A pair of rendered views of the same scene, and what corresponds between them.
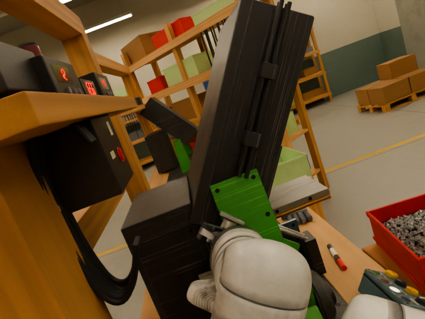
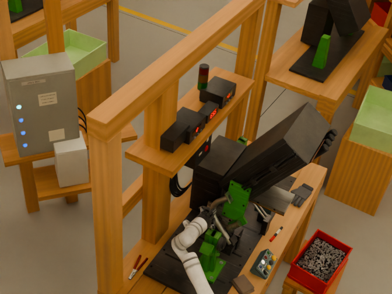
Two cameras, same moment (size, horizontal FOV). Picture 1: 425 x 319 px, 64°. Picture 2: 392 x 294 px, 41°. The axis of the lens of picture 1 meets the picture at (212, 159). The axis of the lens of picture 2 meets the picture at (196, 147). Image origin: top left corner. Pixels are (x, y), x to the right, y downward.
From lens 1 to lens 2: 2.08 m
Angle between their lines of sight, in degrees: 37
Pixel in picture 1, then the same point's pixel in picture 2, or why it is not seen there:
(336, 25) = not seen: outside the picture
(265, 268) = (183, 239)
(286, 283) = (184, 243)
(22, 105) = (170, 173)
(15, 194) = not seen: hidden behind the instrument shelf
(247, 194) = (241, 194)
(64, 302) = (159, 193)
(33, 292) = (153, 187)
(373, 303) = (192, 254)
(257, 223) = (237, 205)
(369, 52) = not seen: outside the picture
